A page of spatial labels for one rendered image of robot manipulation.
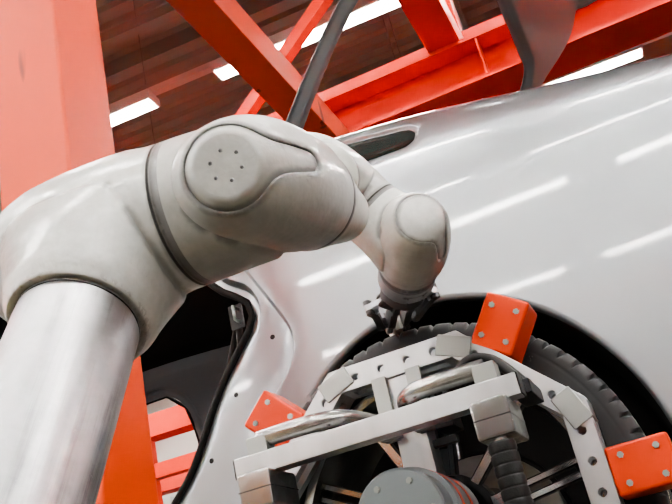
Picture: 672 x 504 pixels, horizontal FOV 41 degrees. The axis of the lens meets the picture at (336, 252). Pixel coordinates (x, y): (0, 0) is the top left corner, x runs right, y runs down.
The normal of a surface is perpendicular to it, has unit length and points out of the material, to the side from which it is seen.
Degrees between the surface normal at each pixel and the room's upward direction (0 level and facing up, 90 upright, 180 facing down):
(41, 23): 90
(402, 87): 90
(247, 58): 180
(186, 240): 139
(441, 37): 180
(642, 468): 90
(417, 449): 90
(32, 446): 71
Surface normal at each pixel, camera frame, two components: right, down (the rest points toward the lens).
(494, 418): -0.39, -0.31
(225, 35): 0.21, 0.89
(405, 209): -0.07, -0.47
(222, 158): -0.14, -0.14
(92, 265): 0.28, -0.33
